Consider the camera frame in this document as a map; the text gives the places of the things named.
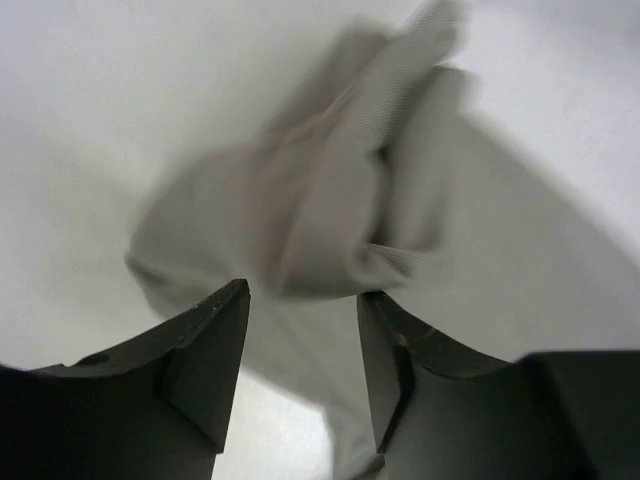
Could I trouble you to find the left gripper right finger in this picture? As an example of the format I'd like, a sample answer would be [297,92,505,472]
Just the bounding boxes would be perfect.
[357,292,639,480]

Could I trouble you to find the grey trousers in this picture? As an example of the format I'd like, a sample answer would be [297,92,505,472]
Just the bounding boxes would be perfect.
[126,1,639,479]

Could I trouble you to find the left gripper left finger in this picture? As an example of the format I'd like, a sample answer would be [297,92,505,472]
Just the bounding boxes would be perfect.
[1,280,249,479]

